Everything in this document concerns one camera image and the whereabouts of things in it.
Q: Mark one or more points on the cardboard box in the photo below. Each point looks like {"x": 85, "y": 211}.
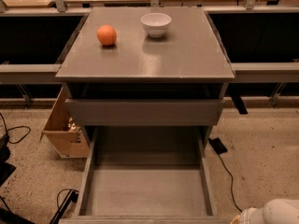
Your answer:
{"x": 65, "y": 136}

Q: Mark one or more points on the grey top drawer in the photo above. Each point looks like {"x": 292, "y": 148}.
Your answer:
{"x": 89, "y": 112}

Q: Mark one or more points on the black stand with cable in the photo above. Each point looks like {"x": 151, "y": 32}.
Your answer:
{"x": 71, "y": 196}

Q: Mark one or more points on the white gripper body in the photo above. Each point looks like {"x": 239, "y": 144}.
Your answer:
{"x": 249, "y": 216}

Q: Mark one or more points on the grey drawer cabinet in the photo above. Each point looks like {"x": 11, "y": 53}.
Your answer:
{"x": 127, "y": 23}

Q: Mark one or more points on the grey drawer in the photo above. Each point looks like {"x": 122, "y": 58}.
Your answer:
{"x": 146, "y": 175}
{"x": 89, "y": 112}

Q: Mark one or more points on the orange fruit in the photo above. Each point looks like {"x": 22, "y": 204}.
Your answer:
{"x": 106, "y": 35}

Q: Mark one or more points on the white bowl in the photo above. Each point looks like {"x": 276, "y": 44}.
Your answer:
{"x": 156, "y": 24}

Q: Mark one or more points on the black power adapter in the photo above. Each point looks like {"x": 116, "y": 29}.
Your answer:
{"x": 218, "y": 145}

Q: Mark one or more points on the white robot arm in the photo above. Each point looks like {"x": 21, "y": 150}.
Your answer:
{"x": 277, "y": 211}

